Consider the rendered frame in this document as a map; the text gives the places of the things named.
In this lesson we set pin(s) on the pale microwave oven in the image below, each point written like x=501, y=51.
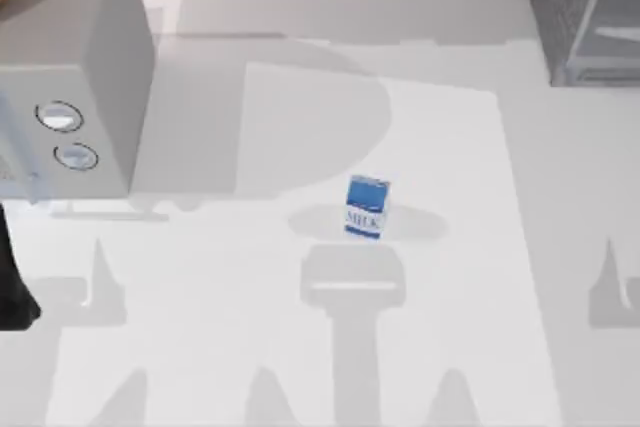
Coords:
x=95, y=22

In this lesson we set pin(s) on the small round microwave knob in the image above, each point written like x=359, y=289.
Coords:
x=76, y=155

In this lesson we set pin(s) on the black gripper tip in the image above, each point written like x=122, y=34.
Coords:
x=12, y=292

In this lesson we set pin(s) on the blue and white milk carton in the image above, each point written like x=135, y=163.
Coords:
x=367, y=207

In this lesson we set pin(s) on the grey cabinet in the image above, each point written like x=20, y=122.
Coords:
x=585, y=7

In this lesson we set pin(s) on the large round microwave knob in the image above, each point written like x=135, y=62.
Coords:
x=58, y=116

